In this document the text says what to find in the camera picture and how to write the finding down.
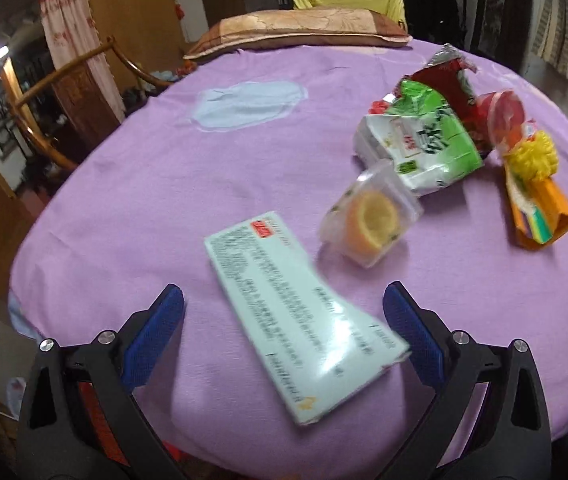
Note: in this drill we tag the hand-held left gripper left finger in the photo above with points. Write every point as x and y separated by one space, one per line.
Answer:
156 340

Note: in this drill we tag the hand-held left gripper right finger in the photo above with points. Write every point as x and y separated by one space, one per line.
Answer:
413 335

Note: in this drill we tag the white medicine box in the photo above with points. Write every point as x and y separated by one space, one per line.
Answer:
289 310

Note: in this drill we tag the red snack bag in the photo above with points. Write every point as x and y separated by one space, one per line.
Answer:
446 85

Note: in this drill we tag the clear plastic jelly cup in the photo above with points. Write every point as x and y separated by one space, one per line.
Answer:
368 220

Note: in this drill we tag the purple bedsheet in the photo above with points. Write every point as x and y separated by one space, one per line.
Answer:
164 185

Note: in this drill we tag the orange snack packet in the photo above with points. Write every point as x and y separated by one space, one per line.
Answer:
543 215

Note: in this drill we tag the green and white snack bag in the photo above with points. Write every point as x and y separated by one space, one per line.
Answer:
428 145

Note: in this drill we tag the yellow pompom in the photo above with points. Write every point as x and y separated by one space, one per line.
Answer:
531 157

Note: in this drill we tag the wooden chair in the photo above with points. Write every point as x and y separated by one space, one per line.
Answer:
39 135

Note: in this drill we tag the clear capsule with red toy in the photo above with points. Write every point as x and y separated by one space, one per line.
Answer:
503 112

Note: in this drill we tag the carved wooden cabinet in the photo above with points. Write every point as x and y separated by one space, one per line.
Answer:
84 105

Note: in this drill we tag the red and white curtain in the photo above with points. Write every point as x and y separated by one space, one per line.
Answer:
74 35

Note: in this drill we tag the brown patterned pillow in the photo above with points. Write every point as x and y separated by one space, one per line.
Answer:
304 25

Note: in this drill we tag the black hanging jacket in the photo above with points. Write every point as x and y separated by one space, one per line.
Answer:
433 5

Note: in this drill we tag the wooden wardrobe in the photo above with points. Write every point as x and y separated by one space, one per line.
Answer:
134 10

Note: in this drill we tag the wall scroll painting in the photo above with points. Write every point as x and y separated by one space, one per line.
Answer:
492 10

